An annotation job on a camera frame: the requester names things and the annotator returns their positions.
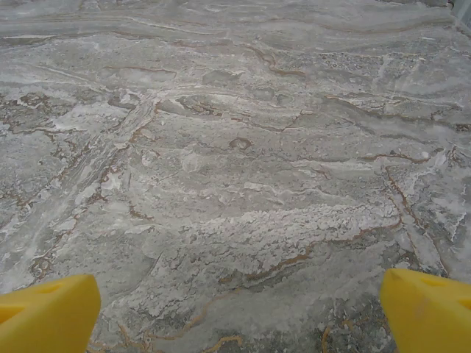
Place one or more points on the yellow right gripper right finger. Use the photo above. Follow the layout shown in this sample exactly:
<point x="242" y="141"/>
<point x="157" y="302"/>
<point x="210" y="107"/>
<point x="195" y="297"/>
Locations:
<point x="430" y="316"/>

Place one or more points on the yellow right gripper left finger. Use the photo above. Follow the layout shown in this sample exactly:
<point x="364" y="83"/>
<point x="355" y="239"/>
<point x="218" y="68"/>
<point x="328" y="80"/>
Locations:
<point x="48" y="316"/>

